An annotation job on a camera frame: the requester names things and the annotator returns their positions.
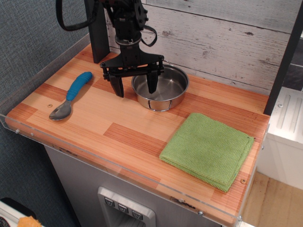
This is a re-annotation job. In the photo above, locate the clear acrylic table guard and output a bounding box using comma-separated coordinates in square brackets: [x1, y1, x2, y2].
[0, 36, 269, 227]

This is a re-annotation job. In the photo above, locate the blue handled metal spoon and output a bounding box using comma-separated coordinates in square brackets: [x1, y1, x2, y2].
[49, 72, 93, 121]

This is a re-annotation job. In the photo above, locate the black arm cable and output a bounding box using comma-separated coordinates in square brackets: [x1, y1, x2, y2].
[55, 0, 158, 47]

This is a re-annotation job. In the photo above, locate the white toy sink unit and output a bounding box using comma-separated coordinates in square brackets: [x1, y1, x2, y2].
[257, 87, 303, 189]

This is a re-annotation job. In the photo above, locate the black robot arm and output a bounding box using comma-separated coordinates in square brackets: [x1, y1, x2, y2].
[100, 0, 164, 97]

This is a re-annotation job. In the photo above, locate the stainless steel pot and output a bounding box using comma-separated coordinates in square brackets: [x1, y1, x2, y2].
[132, 61, 189, 112]

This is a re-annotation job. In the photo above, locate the silver dispenser button panel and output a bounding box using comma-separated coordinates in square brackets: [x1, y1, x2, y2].
[98, 186, 157, 227]

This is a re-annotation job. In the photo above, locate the grey toy fridge cabinet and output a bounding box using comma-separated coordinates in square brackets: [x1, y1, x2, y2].
[46, 147, 219, 227]

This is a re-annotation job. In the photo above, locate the orange plush object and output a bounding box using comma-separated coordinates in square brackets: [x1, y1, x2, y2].
[17, 216, 42, 227]

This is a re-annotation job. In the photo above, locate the folded green towel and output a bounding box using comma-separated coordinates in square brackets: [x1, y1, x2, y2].
[159, 113, 254, 192]

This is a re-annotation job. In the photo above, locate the dark grey right post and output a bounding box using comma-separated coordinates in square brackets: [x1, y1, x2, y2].
[263, 2, 303, 116]

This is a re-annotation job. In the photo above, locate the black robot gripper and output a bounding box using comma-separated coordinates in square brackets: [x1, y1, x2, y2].
[100, 44, 164, 97]

